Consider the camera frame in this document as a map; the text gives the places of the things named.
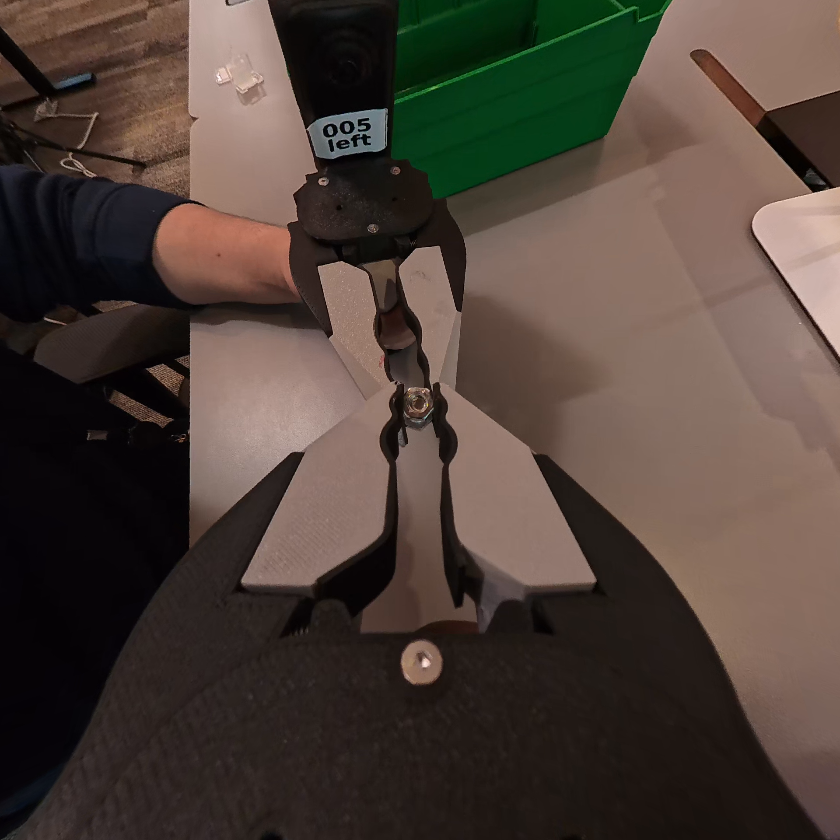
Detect black tripod stand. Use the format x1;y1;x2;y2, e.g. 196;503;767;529
0;26;148;170

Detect grey padded office chair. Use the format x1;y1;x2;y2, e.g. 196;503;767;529
33;305;191;421

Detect black table cable cover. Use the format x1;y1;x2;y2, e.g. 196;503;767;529
758;92;840;191

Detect person's left forearm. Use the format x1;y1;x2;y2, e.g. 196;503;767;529
0;164;306;322

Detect green plastic bin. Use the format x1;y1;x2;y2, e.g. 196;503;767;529
392;0;673;199

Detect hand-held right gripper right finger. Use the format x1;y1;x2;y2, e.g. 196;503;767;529
432;382;598;632

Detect white document stand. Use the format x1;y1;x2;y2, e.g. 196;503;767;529
751;187;840;358

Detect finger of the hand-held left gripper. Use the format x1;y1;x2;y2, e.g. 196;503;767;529
394;245;466;388
317;261;398;401

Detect white cord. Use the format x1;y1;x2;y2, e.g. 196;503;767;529
34;98;101;177

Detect clear plastic pieces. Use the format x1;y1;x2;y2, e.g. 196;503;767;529
213;56;265;105

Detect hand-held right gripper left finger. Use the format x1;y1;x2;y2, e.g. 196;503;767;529
240;384;403;616

